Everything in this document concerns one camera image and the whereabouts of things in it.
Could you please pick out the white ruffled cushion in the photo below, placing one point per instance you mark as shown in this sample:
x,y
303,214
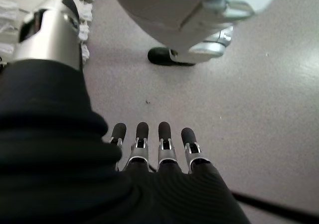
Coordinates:
x,y
7,12

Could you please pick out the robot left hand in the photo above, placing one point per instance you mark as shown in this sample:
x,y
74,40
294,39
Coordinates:
x,y
49,146

